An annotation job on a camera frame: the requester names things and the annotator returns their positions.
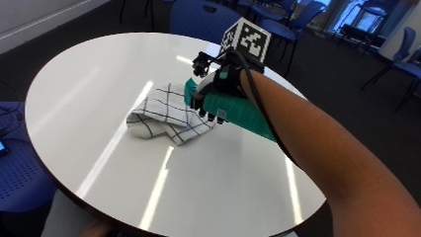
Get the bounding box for teal green box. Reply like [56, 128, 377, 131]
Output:
[183, 77, 280, 143]

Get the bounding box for white checkered cloth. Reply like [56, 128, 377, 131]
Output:
[125, 82, 217, 147]

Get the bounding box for white marker cube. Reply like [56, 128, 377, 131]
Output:
[220, 17, 272, 63]

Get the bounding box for black framed cart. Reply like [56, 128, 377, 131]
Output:
[338, 2, 390, 47]

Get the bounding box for blue perforated chair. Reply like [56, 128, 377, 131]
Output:
[0, 101, 59, 214]

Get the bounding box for black palm camera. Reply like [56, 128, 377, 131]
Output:
[191, 50, 217, 79]

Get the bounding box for black glove cable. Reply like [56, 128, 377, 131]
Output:
[225, 48, 305, 170]

